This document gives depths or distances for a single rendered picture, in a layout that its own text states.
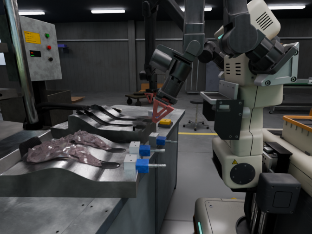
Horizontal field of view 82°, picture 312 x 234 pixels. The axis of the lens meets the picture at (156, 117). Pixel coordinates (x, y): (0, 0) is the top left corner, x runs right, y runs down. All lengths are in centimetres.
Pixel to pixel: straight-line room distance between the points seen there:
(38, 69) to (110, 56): 801
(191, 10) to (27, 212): 69
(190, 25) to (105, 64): 901
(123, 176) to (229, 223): 87
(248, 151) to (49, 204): 72
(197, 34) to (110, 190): 50
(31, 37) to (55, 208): 117
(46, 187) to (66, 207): 9
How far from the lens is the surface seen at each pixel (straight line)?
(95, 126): 90
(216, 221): 128
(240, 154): 83
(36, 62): 151
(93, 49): 973
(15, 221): 60
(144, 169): 58
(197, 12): 59
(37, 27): 157
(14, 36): 131
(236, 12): 60
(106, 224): 53
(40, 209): 61
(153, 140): 83
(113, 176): 56
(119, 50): 932
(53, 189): 62
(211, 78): 865
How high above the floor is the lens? 116
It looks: 15 degrees down
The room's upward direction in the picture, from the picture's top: straight up
